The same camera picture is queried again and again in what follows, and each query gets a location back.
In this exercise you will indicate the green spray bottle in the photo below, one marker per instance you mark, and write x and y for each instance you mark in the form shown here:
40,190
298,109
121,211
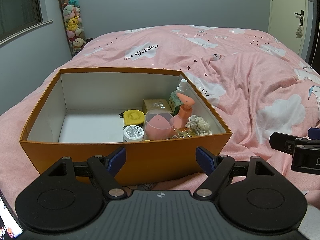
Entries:
175,101

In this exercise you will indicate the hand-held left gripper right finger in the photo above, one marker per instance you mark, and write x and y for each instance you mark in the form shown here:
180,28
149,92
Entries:
203,157

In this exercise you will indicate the dark window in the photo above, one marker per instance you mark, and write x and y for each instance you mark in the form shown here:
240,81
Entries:
17,5

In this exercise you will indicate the white cloth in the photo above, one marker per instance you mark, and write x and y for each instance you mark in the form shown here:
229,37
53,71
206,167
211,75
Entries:
310,230

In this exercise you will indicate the round white cosmetic jar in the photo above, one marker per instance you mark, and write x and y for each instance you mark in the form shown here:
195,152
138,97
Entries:
133,133

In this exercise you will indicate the hanging fabric sachet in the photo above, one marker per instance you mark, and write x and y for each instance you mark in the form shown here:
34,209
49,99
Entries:
299,30

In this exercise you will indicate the pink pump bottle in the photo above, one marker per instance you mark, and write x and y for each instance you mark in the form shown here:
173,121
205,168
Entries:
182,116

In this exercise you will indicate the lit screen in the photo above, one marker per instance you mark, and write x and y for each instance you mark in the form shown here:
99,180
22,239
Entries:
7,222

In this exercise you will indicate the pink printed blanket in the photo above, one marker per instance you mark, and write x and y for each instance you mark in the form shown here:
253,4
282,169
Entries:
250,80

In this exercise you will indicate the dark wardrobe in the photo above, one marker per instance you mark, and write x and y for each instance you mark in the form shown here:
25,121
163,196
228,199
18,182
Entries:
315,30

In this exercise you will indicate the clear case with pink sponge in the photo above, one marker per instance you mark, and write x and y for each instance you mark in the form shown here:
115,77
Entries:
156,127

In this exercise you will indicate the small gold box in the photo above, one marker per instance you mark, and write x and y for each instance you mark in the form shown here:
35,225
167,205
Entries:
156,106

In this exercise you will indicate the clear tube of plush toys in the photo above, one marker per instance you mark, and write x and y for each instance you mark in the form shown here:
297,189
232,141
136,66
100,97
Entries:
73,25

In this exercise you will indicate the cream door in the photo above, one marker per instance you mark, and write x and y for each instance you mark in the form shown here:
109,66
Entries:
285,5

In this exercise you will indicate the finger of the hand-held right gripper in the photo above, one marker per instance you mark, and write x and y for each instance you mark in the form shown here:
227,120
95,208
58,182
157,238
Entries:
314,133
282,142

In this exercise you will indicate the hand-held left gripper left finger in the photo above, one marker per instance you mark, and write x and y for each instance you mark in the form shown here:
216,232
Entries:
116,157

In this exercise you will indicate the orange cardboard box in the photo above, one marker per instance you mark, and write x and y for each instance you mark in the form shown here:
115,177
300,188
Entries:
162,160

